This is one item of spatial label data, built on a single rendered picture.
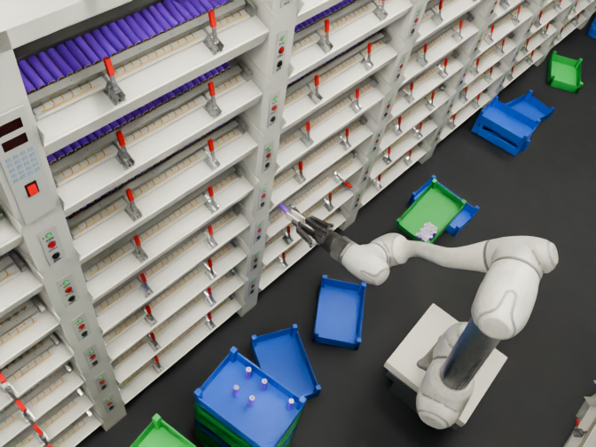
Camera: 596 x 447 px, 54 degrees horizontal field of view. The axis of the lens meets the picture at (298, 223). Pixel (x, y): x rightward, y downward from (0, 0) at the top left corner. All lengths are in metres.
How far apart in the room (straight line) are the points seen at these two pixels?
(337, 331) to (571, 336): 1.11
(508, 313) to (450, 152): 2.02
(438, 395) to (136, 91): 1.35
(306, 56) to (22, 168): 0.87
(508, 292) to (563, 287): 1.59
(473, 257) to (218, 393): 0.92
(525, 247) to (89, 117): 1.14
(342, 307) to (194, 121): 1.42
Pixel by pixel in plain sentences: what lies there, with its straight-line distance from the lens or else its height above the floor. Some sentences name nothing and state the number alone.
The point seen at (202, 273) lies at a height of 0.50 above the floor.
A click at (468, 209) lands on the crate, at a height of 0.02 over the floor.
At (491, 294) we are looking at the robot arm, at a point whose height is 1.06.
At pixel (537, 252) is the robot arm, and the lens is 1.68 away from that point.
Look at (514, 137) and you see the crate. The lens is 3.57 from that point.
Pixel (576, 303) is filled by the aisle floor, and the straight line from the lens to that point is 3.13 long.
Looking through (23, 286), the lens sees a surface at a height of 1.07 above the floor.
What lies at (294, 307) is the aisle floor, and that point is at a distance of 2.62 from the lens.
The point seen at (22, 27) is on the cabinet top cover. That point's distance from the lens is 1.04.
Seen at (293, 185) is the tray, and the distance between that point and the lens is 2.13.
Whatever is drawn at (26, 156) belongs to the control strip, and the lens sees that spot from 1.17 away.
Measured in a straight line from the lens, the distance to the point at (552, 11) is 4.00.
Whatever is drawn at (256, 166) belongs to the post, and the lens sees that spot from 1.79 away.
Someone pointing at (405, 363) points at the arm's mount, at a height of 0.24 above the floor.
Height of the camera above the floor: 2.27
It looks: 52 degrees down
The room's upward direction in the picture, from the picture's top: 12 degrees clockwise
